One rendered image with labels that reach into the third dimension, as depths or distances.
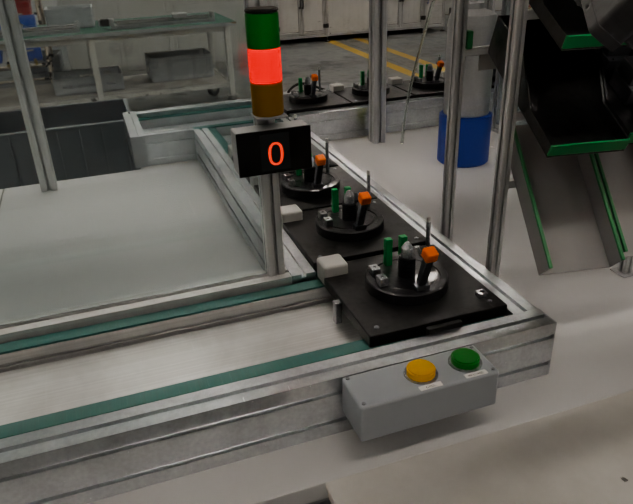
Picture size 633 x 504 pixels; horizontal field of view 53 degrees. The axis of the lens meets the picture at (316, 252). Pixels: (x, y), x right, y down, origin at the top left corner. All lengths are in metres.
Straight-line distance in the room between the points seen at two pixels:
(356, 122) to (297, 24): 7.80
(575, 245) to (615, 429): 0.31
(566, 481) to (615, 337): 0.37
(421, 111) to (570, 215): 1.26
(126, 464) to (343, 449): 0.29
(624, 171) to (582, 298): 0.25
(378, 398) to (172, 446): 0.28
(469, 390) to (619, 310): 0.48
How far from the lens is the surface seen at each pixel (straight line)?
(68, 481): 0.91
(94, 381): 1.04
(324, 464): 0.92
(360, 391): 0.87
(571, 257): 1.15
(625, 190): 1.27
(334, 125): 2.23
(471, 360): 0.92
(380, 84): 2.16
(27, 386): 1.07
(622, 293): 1.38
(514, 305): 1.08
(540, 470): 0.95
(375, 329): 0.97
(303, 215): 1.36
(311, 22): 10.08
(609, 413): 1.06
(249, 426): 0.90
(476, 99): 1.93
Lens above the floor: 1.51
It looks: 27 degrees down
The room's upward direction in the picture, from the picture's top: 2 degrees counter-clockwise
